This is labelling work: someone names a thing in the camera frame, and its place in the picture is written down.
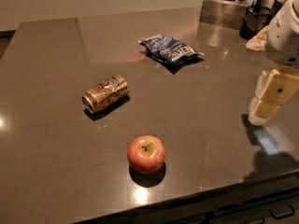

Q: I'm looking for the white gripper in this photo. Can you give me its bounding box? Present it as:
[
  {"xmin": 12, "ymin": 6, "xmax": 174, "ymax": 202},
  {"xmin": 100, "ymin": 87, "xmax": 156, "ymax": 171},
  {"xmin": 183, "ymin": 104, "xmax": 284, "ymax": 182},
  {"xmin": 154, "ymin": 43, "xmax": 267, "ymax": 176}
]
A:
[{"xmin": 246, "ymin": 0, "xmax": 299, "ymax": 126}]

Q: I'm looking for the orange soda can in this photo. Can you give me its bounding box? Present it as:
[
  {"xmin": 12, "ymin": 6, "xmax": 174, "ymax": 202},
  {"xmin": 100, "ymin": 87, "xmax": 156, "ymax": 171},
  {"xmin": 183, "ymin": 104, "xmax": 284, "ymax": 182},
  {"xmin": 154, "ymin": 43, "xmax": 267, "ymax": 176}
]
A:
[{"xmin": 82, "ymin": 75, "xmax": 129, "ymax": 114}]

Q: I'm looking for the black mesh cup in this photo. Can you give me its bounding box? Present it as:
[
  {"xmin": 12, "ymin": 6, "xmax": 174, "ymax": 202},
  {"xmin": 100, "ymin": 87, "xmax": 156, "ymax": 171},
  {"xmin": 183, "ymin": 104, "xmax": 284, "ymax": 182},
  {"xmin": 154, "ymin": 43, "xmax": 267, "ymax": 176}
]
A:
[
  {"xmin": 239, "ymin": 6, "xmax": 270, "ymax": 39},
  {"xmin": 271, "ymin": 0, "xmax": 286, "ymax": 16}
]

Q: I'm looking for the steel dispenser base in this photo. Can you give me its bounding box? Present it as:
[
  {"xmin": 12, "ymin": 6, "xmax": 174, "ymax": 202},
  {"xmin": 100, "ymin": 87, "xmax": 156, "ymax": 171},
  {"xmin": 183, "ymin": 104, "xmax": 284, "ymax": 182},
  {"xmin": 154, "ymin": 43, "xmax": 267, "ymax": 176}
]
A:
[{"xmin": 199, "ymin": 0, "xmax": 247, "ymax": 30}]

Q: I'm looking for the blue chip bag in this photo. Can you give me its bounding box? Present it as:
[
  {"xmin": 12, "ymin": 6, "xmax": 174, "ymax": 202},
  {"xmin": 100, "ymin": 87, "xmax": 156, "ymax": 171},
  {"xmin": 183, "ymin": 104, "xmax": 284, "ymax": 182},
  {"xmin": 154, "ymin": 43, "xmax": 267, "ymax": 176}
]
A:
[{"xmin": 138, "ymin": 35, "xmax": 202, "ymax": 66}]

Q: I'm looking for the red apple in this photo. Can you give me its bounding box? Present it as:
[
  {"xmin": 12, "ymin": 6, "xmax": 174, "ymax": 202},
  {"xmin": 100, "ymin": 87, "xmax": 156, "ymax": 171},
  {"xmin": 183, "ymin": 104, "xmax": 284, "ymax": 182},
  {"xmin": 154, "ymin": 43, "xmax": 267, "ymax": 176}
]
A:
[{"xmin": 127, "ymin": 135, "xmax": 165, "ymax": 175}]

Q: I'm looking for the black drawer handle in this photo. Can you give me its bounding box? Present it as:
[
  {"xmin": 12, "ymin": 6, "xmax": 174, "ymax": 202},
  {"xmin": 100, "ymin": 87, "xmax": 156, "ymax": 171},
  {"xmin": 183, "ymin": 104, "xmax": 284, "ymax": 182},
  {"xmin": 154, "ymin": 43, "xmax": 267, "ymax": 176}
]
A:
[{"xmin": 269, "ymin": 204, "xmax": 295, "ymax": 220}]

